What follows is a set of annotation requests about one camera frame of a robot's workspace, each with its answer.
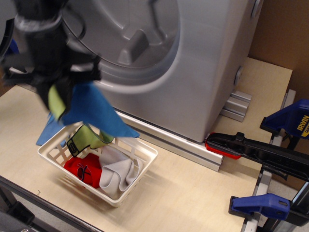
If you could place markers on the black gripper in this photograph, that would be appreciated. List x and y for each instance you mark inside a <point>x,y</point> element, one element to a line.
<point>47,59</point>

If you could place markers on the green cloth with black trim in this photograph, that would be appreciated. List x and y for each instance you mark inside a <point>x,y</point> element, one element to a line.
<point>56,105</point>

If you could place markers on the large blue cloth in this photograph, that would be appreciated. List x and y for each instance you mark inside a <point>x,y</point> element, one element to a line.
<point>91,107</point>

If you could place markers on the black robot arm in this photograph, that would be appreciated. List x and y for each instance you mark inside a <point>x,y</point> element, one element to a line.
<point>39,14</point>

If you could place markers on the white plastic laundry basket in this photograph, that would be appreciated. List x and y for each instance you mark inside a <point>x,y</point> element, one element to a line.
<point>56,152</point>

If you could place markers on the grey toy washing machine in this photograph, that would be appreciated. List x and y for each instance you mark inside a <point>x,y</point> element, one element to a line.
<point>171,64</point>

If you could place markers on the light blue cloth on table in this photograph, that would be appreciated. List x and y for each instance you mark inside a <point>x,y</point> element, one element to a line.
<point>51,128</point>

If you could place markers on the green cloth in basket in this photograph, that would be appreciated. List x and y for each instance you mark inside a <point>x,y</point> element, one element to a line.
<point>85,137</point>

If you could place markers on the red cloth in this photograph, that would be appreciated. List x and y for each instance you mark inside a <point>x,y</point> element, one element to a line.
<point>87,169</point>

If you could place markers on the light grey cloth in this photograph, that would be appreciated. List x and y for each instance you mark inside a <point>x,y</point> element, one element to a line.
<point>117,172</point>

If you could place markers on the aluminium extrusion side block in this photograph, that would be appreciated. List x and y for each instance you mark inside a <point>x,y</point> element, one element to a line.
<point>236,106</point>

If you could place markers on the brown cardboard panel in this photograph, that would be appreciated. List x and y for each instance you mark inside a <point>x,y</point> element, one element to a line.
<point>282,38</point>

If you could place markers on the black and red bar clamp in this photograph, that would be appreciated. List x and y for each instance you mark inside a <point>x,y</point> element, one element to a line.
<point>277,159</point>

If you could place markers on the blue Irwin clamp upper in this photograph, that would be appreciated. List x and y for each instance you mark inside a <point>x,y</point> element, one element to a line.
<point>294,119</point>

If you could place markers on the blue clamp lower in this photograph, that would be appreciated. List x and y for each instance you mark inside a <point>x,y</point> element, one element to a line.
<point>269,205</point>

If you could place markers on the black metal table frame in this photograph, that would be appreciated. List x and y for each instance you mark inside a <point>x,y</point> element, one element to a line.
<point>23,211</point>

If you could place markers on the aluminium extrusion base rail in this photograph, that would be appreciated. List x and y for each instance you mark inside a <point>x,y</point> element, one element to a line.
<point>173,145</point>

